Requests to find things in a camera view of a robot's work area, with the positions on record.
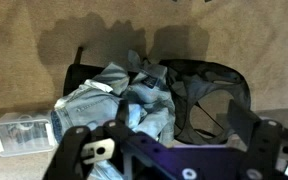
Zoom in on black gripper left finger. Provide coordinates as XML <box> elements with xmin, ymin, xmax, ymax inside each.
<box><xmin>43</xmin><ymin>99</ymin><xmax>135</xmax><ymax>180</ymax></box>

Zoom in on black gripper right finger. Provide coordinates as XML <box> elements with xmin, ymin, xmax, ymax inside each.
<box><xmin>227</xmin><ymin>99</ymin><xmax>285</xmax><ymax>180</ymax></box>

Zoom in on light blue jeans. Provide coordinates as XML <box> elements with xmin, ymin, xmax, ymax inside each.
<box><xmin>50</xmin><ymin>61</ymin><xmax>142</xmax><ymax>180</ymax></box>

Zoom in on black mesh laundry bag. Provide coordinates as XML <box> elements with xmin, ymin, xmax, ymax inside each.
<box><xmin>158</xmin><ymin>59</ymin><xmax>252</xmax><ymax>146</ymax></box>

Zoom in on clear plastic storage box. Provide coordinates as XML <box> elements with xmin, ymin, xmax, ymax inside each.
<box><xmin>0</xmin><ymin>112</ymin><xmax>57</xmax><ymax>158</ymax></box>

